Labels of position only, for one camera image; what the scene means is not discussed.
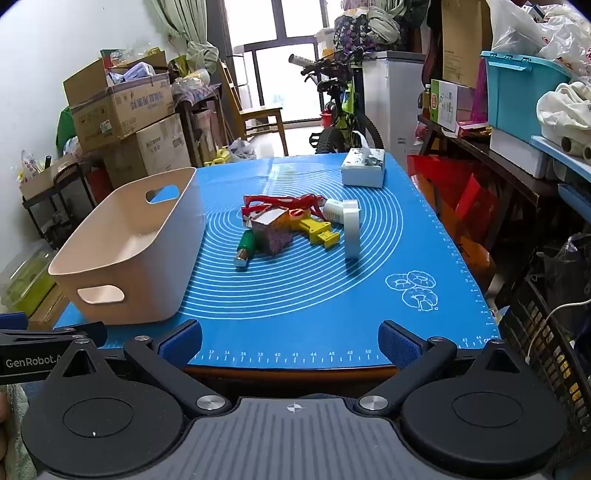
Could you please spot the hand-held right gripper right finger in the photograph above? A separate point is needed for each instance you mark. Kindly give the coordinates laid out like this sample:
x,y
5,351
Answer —
x,y
399,344

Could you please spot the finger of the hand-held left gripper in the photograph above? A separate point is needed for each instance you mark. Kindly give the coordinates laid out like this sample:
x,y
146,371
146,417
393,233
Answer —
x,y
13,319

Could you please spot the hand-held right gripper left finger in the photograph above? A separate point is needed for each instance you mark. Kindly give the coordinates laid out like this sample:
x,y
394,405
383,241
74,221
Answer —
x,y
182,342

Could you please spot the beige plastic basket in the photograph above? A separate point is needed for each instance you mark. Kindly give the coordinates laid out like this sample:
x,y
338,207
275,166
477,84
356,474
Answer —
x,y
138,249

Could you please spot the green can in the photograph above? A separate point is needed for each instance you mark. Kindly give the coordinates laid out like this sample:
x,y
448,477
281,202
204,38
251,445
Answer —
x,y
247,242

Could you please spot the white bowl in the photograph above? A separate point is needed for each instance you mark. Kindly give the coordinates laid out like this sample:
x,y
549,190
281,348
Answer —
x,y
352,230

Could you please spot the small patterned cardboard box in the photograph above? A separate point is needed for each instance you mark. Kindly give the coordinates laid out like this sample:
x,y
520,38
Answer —
x,y
272,230

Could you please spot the red hero figure toy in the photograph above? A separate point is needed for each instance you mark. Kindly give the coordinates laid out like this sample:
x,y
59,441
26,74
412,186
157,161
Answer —
x,y
304,203

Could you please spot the green container with clear lid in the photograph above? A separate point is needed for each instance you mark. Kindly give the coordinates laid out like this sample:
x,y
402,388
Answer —
x,y
23,281

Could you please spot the blue silicone mat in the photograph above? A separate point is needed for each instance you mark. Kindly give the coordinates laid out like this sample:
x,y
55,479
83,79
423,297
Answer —
x,y
300,286

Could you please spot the shallow cardboard box of packets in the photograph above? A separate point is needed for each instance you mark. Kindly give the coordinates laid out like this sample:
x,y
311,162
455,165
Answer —
x,y
41,180

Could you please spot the yellow toy gun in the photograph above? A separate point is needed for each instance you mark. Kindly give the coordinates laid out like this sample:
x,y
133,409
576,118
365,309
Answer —
x,y
314,228

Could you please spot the black plastic crate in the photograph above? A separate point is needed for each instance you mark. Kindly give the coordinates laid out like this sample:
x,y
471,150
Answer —
x,y
545,350

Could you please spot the black metal rack cart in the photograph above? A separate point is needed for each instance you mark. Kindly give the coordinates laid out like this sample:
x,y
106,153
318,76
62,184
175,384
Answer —
x,y
69,184

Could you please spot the white plastic bottle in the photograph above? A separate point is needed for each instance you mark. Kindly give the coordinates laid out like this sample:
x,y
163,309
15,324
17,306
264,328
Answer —
x,y
333,211

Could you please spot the red appliance box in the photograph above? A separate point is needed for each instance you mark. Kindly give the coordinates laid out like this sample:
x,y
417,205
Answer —
x,y
99,184

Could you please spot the red paper bags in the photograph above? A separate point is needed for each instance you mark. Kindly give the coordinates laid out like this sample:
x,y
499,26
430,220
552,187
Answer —
x,y
443,180

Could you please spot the white tissue box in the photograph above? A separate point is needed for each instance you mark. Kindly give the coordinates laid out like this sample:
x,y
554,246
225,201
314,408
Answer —
x,y
362,173

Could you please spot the large brown cardboard box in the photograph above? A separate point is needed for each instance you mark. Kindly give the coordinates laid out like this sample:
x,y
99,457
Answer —
x,y
152,147

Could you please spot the clear plastic bag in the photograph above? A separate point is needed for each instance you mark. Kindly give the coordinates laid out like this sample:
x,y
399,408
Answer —
x,y
242,150

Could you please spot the dark wooden side table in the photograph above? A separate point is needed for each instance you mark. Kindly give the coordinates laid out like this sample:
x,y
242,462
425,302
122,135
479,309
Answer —
x,y
503,170

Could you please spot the white flat box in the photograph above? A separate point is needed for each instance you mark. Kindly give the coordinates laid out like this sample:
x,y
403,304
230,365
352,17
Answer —
x,y
517,150

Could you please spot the green and black bicycle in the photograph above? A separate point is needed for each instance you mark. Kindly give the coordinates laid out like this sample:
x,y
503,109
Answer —
x,y
341,115

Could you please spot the red plastic bucket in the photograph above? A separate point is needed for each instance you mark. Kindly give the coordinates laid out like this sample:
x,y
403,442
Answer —
x,y
326,119

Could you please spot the open printed cardboard box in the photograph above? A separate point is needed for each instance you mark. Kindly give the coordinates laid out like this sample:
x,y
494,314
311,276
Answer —
x,y
124,106

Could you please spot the wooden chair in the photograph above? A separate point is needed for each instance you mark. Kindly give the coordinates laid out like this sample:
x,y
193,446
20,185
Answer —
x,y
258,113

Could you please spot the white chest freezer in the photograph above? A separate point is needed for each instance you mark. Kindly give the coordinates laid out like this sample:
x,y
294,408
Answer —
x,y
397,101

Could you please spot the white and green carton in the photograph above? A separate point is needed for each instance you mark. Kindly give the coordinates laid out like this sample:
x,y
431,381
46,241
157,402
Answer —
x,y
445,104

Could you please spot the blue plastic storage bin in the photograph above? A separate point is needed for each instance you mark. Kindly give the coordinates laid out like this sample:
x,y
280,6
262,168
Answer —
x,y
517,101

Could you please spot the white cloth bundle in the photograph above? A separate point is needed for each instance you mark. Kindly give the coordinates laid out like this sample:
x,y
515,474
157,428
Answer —
x,y
563,110

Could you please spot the balcony glass door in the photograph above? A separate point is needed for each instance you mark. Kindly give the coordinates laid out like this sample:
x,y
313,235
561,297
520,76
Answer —
x,y
286,69

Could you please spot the tall brown cardboard box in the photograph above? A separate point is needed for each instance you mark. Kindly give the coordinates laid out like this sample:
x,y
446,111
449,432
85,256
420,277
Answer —
x,y
464,41

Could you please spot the floral cloth pile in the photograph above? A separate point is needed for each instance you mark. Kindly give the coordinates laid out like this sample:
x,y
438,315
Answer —
x,y
364,27

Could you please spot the pale green curtain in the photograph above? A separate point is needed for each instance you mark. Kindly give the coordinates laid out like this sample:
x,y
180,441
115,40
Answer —
x,y
180,18

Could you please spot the white plastic bag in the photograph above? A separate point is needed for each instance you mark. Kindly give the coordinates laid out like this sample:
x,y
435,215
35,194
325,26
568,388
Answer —
x,y
521,27

